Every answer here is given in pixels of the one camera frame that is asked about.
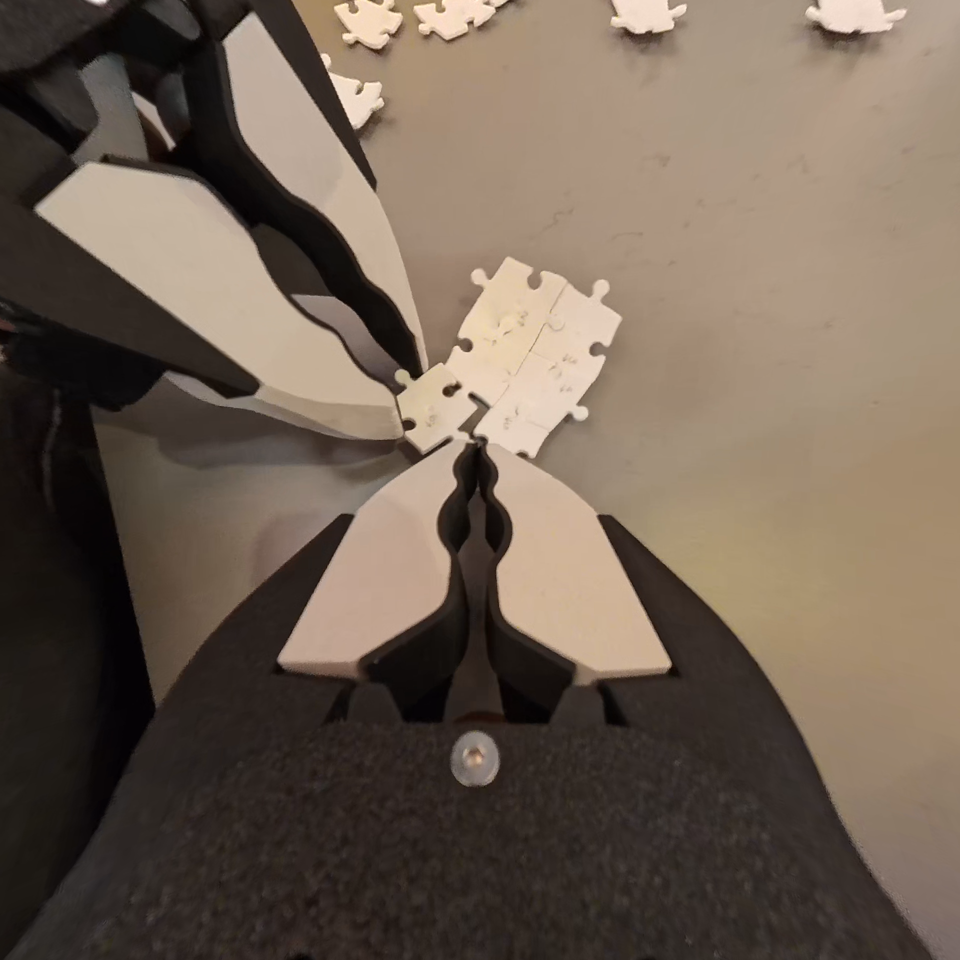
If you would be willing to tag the scattered loose puzzle pieces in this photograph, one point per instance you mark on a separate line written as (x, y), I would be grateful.
(450, 15)

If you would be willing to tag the joined white puzzle section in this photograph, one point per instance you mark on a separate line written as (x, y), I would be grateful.
(540, 352)

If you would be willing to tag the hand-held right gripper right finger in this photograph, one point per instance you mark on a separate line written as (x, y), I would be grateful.
(570, 585)

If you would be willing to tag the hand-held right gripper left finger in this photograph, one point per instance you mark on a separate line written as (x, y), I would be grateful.
(375, 585)

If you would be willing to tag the single white puzzle piece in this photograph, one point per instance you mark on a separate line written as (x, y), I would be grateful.
(435, 409)

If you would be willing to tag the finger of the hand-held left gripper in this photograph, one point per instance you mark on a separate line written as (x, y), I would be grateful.
(187, 255)
(315, 172)

